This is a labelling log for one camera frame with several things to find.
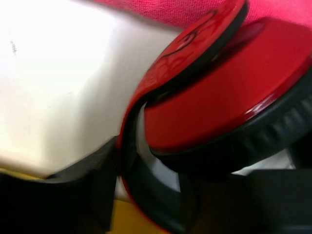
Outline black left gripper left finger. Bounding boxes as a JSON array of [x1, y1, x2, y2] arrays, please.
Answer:
[[0, 138, 117, 234]]

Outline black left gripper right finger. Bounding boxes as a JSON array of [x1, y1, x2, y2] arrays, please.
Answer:
[[179, 169, 312, 234]]

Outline yellow suitcase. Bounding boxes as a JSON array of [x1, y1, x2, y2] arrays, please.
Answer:
[[0, 165, 176, 234]]

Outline red black headphones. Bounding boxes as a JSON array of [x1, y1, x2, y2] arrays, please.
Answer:
[[117, 0, 312, 234]]

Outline pink towel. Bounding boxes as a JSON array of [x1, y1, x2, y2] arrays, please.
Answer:
[[94, 0, 312, 28]]

